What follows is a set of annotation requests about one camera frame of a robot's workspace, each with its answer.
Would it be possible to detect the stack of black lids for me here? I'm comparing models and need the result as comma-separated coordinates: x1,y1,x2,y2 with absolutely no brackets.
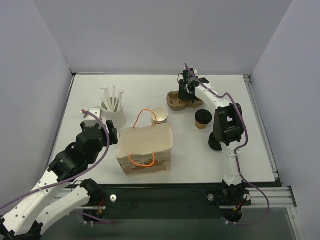
208,132,222,151

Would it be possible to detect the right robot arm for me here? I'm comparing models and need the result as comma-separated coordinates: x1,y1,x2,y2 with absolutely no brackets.
177,68,245,186

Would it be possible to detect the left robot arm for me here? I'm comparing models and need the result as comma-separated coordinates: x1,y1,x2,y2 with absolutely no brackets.
0,120,118,240

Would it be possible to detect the printed paper takeout bag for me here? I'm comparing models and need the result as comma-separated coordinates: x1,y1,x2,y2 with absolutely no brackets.
116,108,174,177

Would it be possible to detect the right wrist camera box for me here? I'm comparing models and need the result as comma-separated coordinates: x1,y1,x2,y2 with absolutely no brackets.
182,68,198,79

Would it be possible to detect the stack of brown paper cups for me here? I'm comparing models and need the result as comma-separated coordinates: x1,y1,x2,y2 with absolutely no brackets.
150,106,169,125

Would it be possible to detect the single brown paper cup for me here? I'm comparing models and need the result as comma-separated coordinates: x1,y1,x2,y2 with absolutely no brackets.
195,120,208,130

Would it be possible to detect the brown cardboard cup carrier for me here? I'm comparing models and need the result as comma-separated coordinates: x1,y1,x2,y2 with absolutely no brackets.
166,91,204,111

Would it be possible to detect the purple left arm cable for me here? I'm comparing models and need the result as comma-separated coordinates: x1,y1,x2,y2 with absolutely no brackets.
0,111,121,225

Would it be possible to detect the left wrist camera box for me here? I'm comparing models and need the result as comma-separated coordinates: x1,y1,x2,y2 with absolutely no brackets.
81,107,103,127

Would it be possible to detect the black plastic cup lid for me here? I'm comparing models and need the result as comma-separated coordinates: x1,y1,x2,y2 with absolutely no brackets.
194,109,213,124

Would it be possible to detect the white cylindrical straw holder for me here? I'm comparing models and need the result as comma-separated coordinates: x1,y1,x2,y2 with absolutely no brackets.
100,102,126,129

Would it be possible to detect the white wrapped straw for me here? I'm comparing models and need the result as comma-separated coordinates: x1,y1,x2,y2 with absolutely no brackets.
103,86,113,112
111,85,117,112
115,91,124,112
98,88,109,111

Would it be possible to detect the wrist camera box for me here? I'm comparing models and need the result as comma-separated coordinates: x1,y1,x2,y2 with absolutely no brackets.
81,107,103,127
182,68,198,79

